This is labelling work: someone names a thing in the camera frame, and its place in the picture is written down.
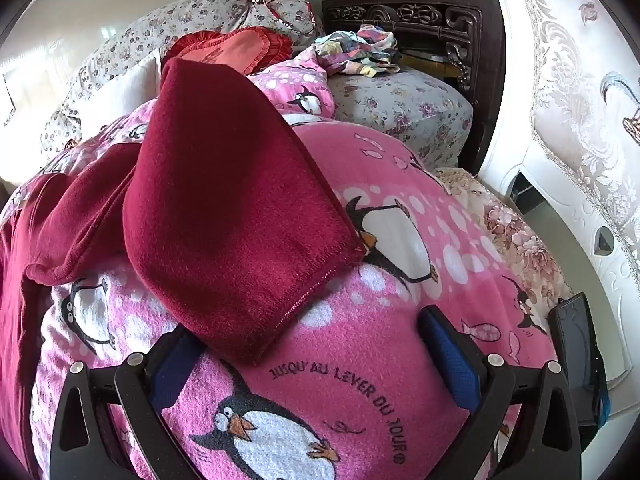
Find dark red fleece garment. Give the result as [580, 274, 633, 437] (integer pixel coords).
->
[0, 57, 366, 480]

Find black phone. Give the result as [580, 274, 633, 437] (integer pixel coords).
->
[547, 294, 612, 428]

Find white pillow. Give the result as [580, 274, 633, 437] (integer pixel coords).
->
[75, 52, 163, 116]

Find floral pillow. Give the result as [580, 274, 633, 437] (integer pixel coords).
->
[327, 67, 473, 168]

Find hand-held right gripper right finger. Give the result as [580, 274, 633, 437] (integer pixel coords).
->
[417, 305, 583, 480]

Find colourful crumpled clothes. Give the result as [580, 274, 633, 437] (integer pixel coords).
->
[311, 25, 402, 80]

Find white ornate upholstered headboard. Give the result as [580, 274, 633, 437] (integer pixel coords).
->
[477, 0, 640, 426]

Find dark carved wooden cabinet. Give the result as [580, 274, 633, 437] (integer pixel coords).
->
[320, 0, 508, 173]

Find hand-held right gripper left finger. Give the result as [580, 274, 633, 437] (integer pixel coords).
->
[50, 327, 211, 480]

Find pink penguin print blanket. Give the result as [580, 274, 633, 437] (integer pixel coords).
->
[0, 57, 561, 480]

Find beige floral bed sheet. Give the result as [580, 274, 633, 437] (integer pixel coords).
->
[434, 167, 575, 308]

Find floral quilt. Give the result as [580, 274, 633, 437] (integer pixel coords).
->
[42, 0, 326, 153]

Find red heart-shaped cushion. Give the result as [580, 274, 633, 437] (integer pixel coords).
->
[162, 26, 295, 75]

